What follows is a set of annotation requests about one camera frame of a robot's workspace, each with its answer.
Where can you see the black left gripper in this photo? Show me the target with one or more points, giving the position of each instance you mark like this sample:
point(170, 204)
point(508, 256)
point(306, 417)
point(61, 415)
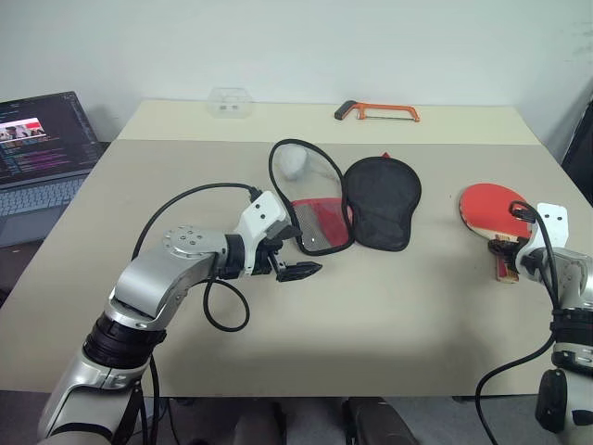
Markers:
point(265, 260)

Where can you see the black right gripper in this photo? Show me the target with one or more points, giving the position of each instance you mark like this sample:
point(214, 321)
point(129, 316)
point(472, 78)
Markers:
point(518, 248)

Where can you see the red table tennis paddle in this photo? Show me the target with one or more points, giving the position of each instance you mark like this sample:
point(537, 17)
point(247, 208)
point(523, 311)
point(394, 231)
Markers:
point(488, 208)

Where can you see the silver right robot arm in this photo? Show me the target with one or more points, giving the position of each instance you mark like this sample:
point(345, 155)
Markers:
point(572, 278)

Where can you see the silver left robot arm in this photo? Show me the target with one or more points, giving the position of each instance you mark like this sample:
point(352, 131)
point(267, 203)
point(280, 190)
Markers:
point(153, 278)

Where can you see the black paddle case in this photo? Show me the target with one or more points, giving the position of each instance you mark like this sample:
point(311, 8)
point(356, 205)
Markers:
point(380, 204)

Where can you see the white ball pouch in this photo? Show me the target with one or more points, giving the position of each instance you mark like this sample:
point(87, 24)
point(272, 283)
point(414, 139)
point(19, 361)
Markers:
point(291, 162)

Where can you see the black chair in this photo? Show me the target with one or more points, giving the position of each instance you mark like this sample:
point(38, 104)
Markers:
point(579, 148)

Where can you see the dark rounded shape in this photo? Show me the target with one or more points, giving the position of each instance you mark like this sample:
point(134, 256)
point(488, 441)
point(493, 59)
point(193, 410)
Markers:
point(380, 424)

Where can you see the clear plastic box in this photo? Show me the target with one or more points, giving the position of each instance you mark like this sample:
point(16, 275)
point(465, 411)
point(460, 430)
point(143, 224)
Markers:
point(230, 102)

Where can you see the orange hacksaw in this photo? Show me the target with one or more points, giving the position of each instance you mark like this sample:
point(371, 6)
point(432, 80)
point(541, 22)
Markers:
point(384, 109)

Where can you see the open grey laptop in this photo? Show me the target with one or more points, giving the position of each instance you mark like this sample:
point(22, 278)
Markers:
point(37, 153)

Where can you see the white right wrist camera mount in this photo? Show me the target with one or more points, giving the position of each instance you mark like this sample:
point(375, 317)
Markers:
point(554, 221)

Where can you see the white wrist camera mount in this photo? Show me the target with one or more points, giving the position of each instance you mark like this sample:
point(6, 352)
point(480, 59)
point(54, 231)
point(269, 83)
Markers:
point(554, 221)
point(260, 217)

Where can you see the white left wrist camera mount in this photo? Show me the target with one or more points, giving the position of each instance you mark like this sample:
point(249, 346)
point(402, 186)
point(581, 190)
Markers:
point(260, 217)

